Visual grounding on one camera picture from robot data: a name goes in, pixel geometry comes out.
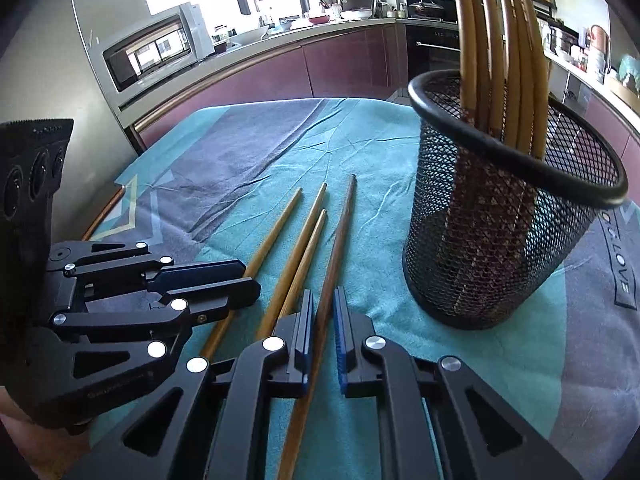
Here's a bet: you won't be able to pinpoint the silver refrigerator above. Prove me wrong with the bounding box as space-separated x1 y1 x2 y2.
1 0 150 240

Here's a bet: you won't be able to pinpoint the pink base cabinets left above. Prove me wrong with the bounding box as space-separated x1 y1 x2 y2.
132 20 408 150

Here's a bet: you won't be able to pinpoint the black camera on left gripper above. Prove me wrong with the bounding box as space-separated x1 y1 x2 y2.
1 118 74 307

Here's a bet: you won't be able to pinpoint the black mesh utensil holder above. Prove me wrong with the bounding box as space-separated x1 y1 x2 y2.
402 70 628 330

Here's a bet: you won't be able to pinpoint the white ceramic bowl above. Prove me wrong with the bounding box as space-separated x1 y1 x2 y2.
230 26 269 46

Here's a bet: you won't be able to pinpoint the black built-in oven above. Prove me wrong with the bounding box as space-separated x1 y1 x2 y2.
406 0 460 79

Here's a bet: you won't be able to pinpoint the pink base cabinets right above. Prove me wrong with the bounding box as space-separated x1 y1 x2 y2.
548 55 639 204

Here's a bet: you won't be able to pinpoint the white microwave oven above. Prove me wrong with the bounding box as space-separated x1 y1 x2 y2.
88 2 214 128

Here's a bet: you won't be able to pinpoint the teal grey tablecloth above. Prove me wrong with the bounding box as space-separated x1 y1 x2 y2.
86 96 640 480

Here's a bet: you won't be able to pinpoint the bamboo chopstick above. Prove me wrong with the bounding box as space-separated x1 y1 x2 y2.
200 188 303 360
279 209 328 318
277 174 357 480
255 182 326 340

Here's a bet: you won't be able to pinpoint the pink base cabinets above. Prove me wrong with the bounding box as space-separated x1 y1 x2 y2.
548 55 639 204
132 20 408 150

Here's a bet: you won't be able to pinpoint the left hand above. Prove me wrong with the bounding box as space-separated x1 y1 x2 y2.
1 387 90 479

